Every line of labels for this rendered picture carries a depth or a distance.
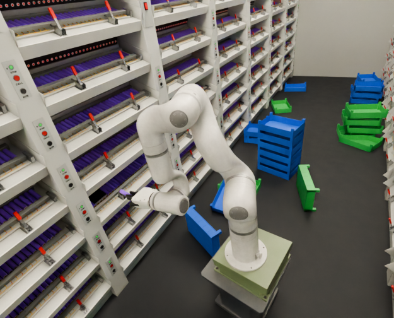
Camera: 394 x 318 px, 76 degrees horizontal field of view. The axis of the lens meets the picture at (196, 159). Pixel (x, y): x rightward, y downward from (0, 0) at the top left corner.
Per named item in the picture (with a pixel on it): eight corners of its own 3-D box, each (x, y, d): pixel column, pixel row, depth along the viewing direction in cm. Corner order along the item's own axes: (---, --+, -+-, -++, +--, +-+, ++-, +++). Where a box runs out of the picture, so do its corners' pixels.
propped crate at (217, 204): (236, 218, 183) (234, 212, 177) (212, 210, 193) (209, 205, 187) (250, 185, 198) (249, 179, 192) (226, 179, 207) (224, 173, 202)
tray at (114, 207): (170, 163, 168) (171, 153, 162) (101, 228, 127) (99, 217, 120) (146, 149, 174) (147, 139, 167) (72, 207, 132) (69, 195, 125)
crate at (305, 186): (304, 211, 181) (316, 211, 179) (307, 190, 170) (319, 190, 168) (295, 185, 205) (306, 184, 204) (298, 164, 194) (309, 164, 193)
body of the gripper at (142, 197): (161, 187, 113) (143, 184, 120) (146, 201, 106) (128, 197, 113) (166, 199, 117) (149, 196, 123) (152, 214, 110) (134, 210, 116)
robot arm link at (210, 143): (232, 215, 97) (234, 188, 111) (261, 207, 92) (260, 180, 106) (159, 105, 78) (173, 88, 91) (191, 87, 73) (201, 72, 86)
